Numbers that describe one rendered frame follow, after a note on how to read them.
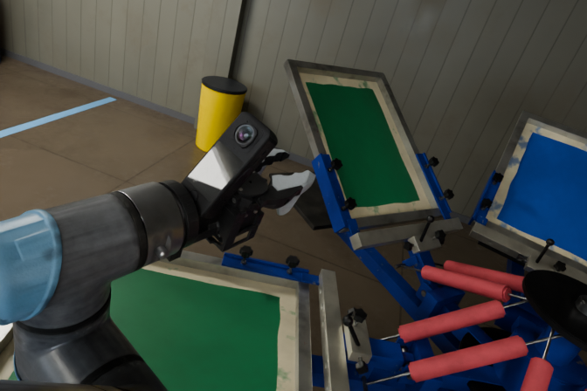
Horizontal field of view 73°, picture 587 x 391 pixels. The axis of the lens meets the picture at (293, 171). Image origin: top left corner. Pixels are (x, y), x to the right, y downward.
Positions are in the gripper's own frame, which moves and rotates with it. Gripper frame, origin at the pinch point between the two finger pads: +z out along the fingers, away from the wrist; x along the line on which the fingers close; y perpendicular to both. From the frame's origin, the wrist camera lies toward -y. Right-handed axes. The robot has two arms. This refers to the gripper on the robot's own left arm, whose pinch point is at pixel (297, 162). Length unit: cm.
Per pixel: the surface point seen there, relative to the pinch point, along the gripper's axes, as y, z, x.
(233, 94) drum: 130, 229, -224
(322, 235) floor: 178, 218, -70
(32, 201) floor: 198, 50, -213
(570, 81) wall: 1, 394, 1
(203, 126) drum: 173, 215, -238
